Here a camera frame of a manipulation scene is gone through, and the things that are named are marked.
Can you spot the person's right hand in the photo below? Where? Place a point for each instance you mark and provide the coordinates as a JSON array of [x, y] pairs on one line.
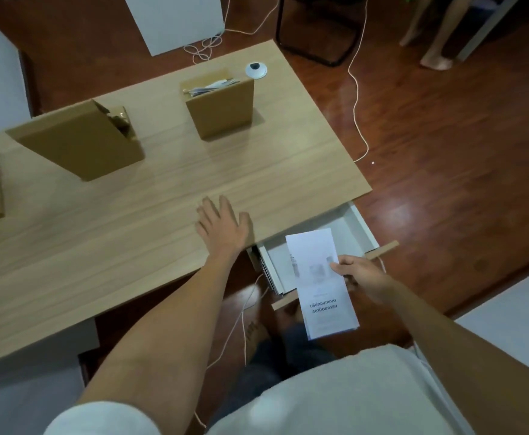
[[367, 276]]

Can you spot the person's left hand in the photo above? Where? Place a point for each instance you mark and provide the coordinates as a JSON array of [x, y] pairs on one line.
[[221, 233]]

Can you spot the person's left thumb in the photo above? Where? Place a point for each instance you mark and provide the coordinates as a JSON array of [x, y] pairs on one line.
[[245, 221]]

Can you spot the person's right thumb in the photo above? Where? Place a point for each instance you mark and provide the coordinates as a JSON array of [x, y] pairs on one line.
[[340, 269]]

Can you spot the white printed paper leaflet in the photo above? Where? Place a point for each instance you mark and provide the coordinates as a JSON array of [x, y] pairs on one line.
[[321, 285]]

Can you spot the person's left forearm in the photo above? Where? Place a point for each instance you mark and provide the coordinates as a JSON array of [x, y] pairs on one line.
[[165, 344]]

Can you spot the person's right forearm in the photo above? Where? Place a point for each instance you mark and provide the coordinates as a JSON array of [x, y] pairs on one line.
[[468, 357]]

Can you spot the white drawer with wooden front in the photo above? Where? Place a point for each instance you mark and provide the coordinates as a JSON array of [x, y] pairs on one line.
[[337, 231]]

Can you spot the person's bare foot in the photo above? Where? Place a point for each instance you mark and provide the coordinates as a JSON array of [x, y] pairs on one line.
[[256, 337]]

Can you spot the small upright cardboard box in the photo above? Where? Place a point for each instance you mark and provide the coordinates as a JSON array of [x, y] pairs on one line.
[[219, 108]]

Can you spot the person's dark trousers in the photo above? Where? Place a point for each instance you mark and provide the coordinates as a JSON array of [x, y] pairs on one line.
[[273, 366]]

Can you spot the person's white shirt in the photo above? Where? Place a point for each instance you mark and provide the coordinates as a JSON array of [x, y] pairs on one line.
[[346, 394]]

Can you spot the papers in cardboard box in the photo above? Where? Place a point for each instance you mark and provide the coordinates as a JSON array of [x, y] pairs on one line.
[[211, 87]]

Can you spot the round white device black centre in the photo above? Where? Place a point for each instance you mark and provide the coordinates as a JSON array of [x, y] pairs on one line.
[[256, 70]]

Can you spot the white flat surface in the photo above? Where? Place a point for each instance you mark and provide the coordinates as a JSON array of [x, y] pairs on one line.
[[513, 317]]

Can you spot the large tilted cardboard box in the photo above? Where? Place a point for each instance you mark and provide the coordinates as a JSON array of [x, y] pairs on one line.
[[81, 142]]

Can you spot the white upright panel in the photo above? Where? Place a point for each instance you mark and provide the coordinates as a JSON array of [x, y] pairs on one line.
[[174, 22]]

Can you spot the white desk side panel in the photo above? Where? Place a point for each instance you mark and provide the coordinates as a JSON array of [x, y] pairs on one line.
[[24, 385]]

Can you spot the white slanted furniture leg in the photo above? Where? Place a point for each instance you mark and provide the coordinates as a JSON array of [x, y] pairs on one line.
[[486, 27]]

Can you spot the black metal chair frame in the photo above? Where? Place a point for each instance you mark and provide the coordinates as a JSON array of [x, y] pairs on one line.
[[319, 45]]

